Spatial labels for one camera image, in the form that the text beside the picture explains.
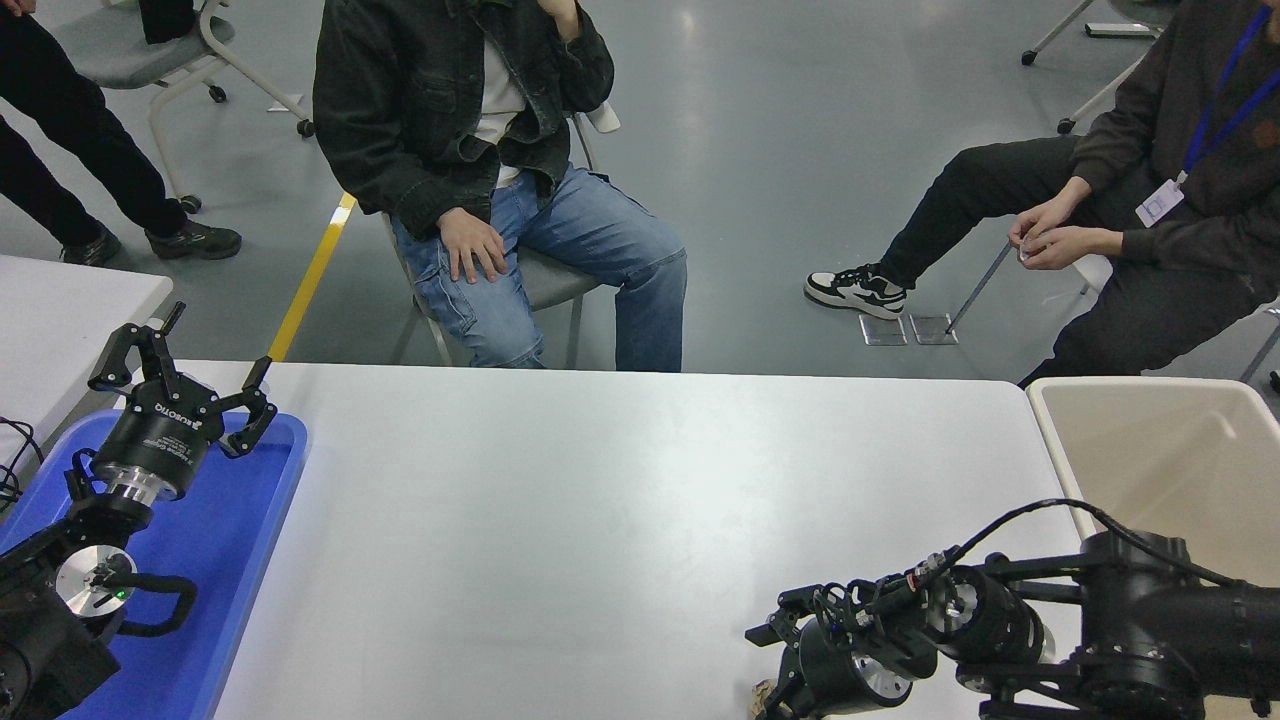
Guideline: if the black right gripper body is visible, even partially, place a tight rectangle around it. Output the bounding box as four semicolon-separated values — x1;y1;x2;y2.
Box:
797;615;886;719

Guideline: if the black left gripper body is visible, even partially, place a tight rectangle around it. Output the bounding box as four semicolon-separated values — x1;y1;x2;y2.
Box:
97;392;225;491

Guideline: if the person's right hand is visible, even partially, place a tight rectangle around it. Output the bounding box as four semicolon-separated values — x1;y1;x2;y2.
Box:
1008;200;1076;249
437;207;510;284

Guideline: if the person's left hand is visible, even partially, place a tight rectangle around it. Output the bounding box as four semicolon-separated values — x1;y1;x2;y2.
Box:
540;0;583;43
1020;226;1091;271

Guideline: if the white side table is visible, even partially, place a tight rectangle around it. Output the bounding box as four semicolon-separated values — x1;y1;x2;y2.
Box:
0;254;174;476

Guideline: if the blue plastic tray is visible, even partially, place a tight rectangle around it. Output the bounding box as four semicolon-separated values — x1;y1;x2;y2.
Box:
0;410;309;720

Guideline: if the person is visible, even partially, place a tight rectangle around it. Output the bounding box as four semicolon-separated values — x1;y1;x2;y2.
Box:
804;0;1280;389
0;0;243;267
313;0;689;373

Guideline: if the grey office chair with casters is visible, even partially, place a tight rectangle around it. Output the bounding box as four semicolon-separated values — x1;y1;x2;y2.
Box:
55;0;316;214

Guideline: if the grey chair with metal legs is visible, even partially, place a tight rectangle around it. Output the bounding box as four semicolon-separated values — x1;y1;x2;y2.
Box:
383;100;622;369

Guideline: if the black bag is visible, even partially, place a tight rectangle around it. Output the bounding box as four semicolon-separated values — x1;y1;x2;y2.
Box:
138;0;199;46

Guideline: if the large pale plastic bin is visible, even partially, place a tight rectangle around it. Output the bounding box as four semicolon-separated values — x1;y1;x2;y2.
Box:
1028;377;1280;720

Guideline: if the white chair with dark legs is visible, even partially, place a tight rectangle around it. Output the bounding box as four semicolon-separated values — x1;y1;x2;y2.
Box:
945;243;1280;393

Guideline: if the white chair base with casters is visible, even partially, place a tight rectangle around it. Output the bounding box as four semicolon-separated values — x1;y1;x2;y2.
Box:
1020;0;1171;135

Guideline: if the black cable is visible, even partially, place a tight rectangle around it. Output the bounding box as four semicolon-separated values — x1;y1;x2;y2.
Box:
0;415;46;516

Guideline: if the blue lanyard with badge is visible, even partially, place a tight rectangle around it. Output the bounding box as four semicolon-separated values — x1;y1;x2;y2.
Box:
1135;5;1280;229

